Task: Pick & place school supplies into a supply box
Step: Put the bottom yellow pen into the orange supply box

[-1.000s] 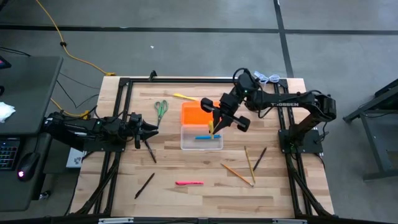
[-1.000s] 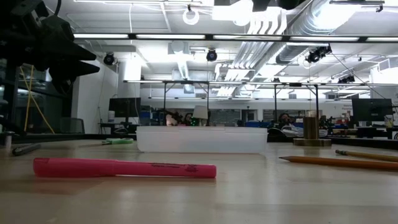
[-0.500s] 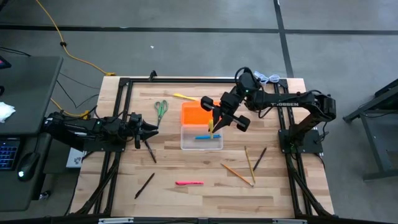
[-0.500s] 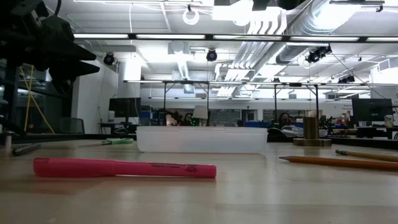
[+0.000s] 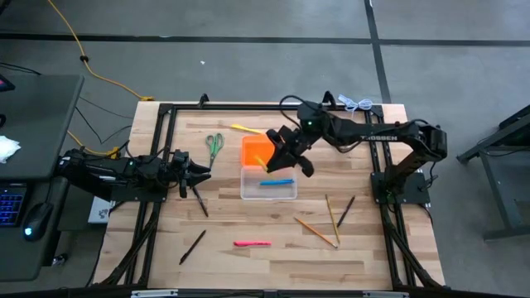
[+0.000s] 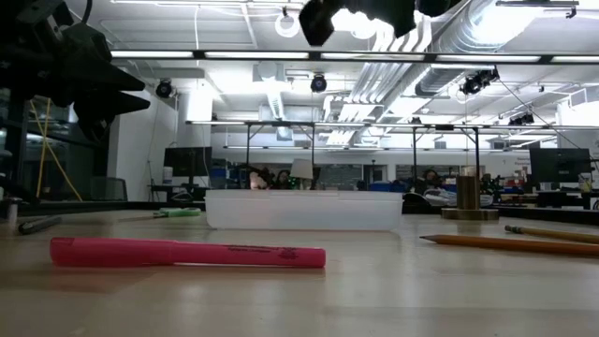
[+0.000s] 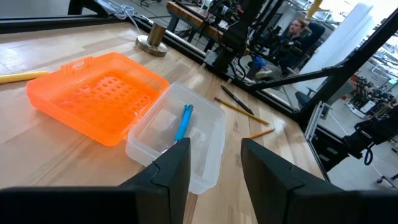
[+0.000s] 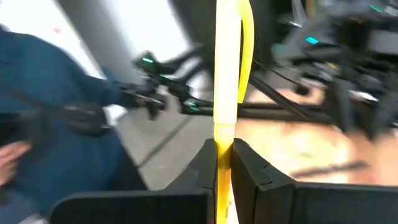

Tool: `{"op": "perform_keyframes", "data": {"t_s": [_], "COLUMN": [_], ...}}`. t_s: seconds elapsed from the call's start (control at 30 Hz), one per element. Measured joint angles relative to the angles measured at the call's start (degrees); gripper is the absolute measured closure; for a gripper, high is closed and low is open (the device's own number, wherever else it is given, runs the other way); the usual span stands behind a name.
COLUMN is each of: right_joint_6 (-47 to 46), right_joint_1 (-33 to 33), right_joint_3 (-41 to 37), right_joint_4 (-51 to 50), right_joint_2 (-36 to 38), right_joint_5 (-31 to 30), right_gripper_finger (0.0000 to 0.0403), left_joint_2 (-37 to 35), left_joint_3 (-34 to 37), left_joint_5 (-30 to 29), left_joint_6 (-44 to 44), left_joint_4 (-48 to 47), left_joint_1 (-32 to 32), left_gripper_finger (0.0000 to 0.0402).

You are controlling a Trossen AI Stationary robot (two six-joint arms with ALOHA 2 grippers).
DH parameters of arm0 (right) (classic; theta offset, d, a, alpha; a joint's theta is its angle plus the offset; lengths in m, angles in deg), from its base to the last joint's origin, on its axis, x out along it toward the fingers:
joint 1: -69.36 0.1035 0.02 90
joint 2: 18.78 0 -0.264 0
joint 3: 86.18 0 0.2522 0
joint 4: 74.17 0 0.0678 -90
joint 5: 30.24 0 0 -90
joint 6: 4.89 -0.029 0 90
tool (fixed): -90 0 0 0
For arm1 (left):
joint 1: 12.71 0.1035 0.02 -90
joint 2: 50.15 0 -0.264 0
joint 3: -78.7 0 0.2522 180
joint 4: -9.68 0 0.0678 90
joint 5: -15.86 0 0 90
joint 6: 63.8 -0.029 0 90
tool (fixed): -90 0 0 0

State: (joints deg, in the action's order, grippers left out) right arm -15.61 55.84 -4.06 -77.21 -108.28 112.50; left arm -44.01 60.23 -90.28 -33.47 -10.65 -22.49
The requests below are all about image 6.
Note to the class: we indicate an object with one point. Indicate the black background rig frame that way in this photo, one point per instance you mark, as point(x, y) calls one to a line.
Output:
point(281, 123)

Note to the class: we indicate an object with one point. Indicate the long linear ceiling light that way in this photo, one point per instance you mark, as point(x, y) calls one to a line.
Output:
point(257, 54)

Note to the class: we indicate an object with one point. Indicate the black pen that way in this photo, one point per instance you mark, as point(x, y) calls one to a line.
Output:
point(39, 225)

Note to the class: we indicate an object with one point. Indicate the orange wooden pencil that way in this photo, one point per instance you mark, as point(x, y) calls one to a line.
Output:
point(515, 244)

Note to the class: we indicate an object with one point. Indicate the silver ventilation duct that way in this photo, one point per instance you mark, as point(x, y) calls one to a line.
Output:
point(468, 33)

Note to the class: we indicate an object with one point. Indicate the small white cylinder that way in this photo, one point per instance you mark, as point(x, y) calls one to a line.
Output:
point(12, 210)

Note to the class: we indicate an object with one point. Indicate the pink highlighter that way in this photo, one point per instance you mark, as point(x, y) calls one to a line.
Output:
point(187, 253)

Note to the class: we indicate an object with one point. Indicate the dark computer monitor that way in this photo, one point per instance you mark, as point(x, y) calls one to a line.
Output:
point(187, 161)
point(559, 165)

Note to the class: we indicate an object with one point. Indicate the person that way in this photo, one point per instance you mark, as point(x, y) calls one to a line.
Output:
point(283, 180)
point(431, 180)

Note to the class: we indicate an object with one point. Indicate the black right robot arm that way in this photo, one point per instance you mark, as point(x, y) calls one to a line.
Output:
point(435, 5)

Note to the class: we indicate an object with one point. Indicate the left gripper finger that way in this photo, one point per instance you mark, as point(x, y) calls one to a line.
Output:
point(103, 79)
point(107, 107)

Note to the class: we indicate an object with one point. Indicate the black ceiling camera cluster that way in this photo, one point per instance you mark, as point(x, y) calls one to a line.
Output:
point(472, 84)

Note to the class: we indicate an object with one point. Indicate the clear box with orange lid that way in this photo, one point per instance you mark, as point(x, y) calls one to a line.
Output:
point(304, 210)

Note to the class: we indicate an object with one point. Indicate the white lampshade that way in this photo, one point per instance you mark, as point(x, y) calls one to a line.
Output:
point(302, 169)

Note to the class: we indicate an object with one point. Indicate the black ceiling spotlight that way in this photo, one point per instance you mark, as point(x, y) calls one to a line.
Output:
point(318, 83)
point(164, 89)
point(521, 120)

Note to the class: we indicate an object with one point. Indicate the yellow wooden pencil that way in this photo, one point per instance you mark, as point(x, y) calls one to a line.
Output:
point(552, 234)

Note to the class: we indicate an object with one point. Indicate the blue storage bin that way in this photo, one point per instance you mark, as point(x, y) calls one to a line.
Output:
point(388, 186)

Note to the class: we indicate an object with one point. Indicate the white container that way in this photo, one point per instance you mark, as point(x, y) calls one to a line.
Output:
point(167, 175)

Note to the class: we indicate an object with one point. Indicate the black aluminium table frame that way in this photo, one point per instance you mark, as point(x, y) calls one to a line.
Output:
point(93, 206)

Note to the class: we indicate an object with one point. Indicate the grey office chair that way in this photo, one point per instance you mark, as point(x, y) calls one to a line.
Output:
point(108, 189)

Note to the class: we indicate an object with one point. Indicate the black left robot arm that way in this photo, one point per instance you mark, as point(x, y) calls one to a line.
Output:
point(18, 28)

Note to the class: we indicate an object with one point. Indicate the metal cylinder weight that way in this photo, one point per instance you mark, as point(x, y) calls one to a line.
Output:
point(468, 196)

